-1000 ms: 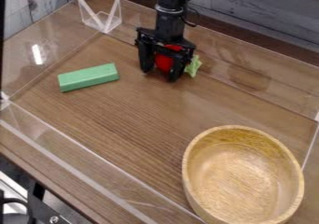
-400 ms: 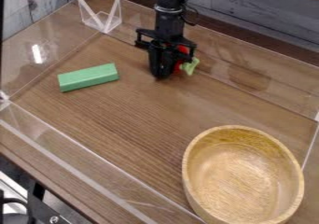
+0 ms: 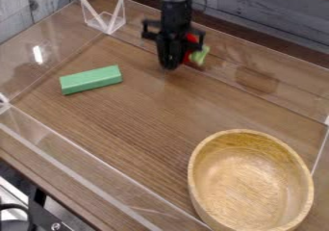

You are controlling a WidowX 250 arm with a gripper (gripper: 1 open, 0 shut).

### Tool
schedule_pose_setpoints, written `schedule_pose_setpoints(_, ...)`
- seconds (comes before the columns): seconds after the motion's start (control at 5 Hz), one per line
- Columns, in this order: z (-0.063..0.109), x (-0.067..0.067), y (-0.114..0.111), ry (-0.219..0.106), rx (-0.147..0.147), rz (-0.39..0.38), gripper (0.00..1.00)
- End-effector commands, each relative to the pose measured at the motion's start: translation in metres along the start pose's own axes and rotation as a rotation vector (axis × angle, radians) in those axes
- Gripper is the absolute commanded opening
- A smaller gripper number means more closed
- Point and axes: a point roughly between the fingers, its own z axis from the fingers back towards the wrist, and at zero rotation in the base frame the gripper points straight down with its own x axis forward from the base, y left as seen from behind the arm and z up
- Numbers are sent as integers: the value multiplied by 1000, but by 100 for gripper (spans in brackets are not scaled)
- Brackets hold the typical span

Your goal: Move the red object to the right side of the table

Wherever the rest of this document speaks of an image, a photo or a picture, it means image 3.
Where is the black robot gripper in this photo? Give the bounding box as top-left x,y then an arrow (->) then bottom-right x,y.
142,0 -> 206,70

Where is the red plush strawberry toy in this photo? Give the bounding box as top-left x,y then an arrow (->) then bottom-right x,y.
182,45 -> 210,66

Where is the green rectangular block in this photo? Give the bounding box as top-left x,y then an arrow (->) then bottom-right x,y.
59,65 -> 123,95

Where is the oval wooden bowl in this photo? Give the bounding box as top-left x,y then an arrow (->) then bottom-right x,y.
187,129 -> 314,231

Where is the clear acrylic corner bracket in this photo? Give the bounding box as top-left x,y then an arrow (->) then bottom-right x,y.
80,0 -> 126,35

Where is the clear acrylic tray wall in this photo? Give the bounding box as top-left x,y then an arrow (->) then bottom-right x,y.
0,0 -> 329,231

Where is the black metal table bracket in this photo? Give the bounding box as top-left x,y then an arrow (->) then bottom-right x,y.
28,188 -> 74,231

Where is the black cable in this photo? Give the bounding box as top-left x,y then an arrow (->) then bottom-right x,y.
0,203 -> 31,231

